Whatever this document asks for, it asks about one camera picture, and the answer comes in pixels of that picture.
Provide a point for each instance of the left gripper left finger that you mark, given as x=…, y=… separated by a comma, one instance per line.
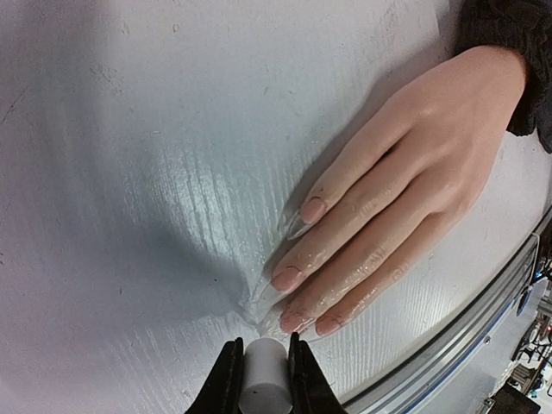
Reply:
x=221, y=390

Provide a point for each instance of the grey black jacket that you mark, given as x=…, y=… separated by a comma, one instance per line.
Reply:
x=522, y=29

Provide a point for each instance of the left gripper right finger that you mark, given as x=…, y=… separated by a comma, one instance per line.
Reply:
x=311, y=392

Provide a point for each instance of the aluminium front rail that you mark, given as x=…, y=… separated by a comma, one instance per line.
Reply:
x=406, y=387

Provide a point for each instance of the mannequin hand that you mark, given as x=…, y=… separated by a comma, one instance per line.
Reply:
x=402, y=182

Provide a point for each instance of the white nail polish cap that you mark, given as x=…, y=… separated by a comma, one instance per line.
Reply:
x=265, y=383

